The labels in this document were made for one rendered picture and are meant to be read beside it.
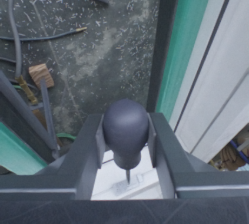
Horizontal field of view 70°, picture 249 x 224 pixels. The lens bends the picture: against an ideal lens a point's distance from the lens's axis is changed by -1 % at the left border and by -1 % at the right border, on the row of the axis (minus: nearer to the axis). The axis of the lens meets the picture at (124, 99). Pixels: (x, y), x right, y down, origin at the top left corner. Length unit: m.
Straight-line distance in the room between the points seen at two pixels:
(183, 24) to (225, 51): 0.05
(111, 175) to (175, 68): 0.20
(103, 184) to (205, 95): 0.20
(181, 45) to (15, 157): 0.22
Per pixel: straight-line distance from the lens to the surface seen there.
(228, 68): 0.21
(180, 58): 0.21
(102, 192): 0.32
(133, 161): 0.17
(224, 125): 0.24
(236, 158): 6.50
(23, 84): 0.99
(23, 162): 0.27
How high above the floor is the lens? 0.99
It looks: 35 degrees down
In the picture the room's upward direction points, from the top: 153 degrees clockwise
